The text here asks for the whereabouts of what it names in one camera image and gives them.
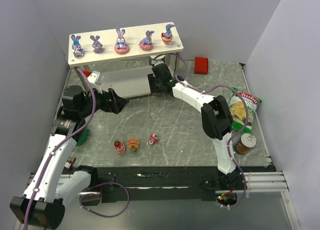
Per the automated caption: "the brown snack bar wrapper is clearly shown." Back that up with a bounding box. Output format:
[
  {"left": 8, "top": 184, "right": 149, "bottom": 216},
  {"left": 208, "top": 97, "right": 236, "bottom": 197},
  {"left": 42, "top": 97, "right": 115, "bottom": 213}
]
[{"left": 64, "top": 157, "right": 76, "bottom": 170}]

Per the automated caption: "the orange sunflower toy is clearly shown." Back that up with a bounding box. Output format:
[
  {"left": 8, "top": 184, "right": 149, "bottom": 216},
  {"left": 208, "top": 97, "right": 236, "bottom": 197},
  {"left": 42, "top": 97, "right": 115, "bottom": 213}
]
[{"left": 127, "top": 138, "right": 140, "bottom": 152}]

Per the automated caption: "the small purple bunny toy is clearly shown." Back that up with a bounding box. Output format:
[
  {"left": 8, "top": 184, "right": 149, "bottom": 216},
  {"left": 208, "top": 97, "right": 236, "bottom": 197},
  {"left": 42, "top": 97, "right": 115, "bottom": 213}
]
[{"left": 70, "top": 34, "right": 85, "bottom": 58}]

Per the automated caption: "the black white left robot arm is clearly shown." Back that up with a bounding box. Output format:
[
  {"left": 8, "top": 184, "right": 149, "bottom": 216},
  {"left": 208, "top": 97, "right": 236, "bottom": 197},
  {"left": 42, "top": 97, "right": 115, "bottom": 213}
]
[{"left": 9, "top": 85, "right": 129, "bottom": 230}]

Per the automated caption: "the white two-tier wooden shelf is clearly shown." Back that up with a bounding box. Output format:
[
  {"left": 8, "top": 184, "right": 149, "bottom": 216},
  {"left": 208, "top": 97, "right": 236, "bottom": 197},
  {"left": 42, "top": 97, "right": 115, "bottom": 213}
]
[{"left": 68, "top": 22, "right": 184, "bottom": 98}]

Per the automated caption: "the black jar behind shelf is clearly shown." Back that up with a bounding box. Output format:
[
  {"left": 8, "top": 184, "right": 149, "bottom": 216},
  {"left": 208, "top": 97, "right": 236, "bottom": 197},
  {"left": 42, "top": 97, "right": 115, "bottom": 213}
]
[{"left": 149, "top": 55, "right": 166, "bottom": 65}]

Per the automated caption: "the pink white roll cake toy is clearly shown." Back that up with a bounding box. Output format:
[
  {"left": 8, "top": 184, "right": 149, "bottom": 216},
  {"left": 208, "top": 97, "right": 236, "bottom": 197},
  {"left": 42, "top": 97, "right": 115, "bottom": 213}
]
[{"left": 148, "top": 134, "right": 158, "bottom": 145}]

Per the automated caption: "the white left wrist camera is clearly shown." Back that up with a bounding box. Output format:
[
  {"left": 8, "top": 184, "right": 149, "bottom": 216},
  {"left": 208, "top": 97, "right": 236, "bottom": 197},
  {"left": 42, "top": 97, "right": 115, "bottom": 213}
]
[{"left": 87, "top": 71, "right": 105, "bottom": 93}]

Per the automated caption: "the tin can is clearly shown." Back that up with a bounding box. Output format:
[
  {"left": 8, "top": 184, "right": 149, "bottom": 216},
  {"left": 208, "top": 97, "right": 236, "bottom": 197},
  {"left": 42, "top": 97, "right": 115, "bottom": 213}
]
[{"left": 233, "top": 133, "right": 257, "bottom": 155}]

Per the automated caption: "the green chips bag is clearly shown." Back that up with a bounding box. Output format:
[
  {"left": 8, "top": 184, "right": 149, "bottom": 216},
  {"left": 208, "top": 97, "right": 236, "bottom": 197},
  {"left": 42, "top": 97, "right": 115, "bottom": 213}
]
[{"left": 228, "top": 87, "right": 262, "bottom": 134}]

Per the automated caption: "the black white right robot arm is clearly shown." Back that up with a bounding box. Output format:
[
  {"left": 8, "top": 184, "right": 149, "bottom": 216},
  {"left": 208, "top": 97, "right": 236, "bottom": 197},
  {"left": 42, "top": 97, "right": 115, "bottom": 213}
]
[{"left": 147, "top": 63, "right": 236, "bottom": 175}]

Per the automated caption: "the pink strawberry bear toy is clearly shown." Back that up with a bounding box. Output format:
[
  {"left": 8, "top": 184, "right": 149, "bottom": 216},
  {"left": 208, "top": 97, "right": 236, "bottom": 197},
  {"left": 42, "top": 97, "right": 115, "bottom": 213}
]
[{"left": 113, "top": 140, "right": 126, "bottom": 155}]

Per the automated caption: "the purple bunny with red bow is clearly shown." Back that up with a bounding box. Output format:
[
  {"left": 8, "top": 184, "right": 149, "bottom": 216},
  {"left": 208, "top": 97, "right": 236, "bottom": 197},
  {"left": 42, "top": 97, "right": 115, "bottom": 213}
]
[{"left": 90, "top": 35, "right": 104, "bottom": 54}]

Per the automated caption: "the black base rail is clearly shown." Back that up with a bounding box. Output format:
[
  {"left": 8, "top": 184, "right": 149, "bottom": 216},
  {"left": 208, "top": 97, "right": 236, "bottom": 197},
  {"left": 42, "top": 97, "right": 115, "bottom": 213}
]
[{"left": 68, "top": 165, "right": 276, "bottom": 205}]

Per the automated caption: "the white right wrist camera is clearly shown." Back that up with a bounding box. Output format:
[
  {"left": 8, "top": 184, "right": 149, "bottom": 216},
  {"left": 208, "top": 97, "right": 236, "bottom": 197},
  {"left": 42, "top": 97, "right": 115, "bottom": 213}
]
[{"left": 150, "top": 59, "right": 164, "bottom": 66}]

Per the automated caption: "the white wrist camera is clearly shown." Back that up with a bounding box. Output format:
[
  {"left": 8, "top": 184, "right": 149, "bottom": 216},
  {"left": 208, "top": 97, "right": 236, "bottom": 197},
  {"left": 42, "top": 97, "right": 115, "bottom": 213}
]
[
  {"left": 150, "top": 59, "right": 164, "bottom": 66},
  {"left": 87, "top": 71, "right": 105, "bottom": 93}
]

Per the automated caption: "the chocolate donut on green plate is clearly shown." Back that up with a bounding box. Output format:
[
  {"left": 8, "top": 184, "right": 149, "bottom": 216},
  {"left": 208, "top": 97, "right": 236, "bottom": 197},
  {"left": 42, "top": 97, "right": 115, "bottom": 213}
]
[{"left": 76, "top": 127, "right": 91, "bottom": 147}]

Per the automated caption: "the red plastic block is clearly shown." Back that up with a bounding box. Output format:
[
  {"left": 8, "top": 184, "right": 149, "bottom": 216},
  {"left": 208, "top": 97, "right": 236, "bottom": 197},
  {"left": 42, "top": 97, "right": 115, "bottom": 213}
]
[{"left": 194, "top": 57, "right": 209, "bottom": 75}]

